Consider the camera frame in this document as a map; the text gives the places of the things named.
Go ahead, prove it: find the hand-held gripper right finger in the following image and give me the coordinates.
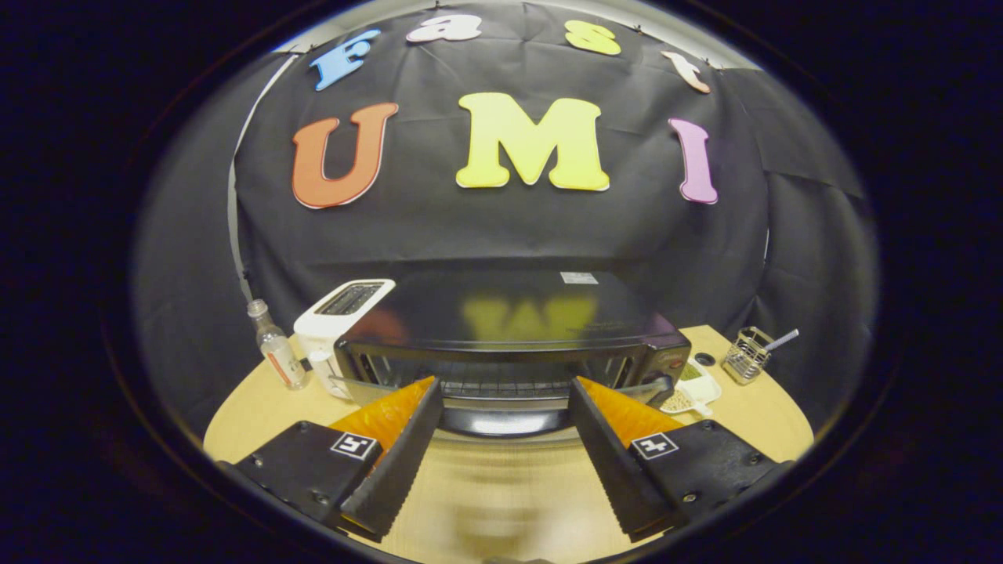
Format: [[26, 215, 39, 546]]
[[568, 376, 794, 543]]

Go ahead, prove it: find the white slot toaster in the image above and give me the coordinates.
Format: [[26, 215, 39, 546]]
[[294, 279, 396, 400]]

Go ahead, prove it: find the white divided dish with grains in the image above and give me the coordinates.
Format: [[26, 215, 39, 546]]
[[660, 359, 723, 418]]

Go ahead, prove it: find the clear bottle with orange label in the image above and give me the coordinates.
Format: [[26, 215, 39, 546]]
[[248, 299, 308, 390]]

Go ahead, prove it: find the black toaster oven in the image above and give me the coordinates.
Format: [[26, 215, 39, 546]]
[[329, 270, 694, 438]]

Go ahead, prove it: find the metal wire basket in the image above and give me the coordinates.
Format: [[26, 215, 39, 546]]
[[722, 327, 777, 385]]

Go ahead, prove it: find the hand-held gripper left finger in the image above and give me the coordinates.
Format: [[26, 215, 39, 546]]
[[219, 376, 446, 543]]

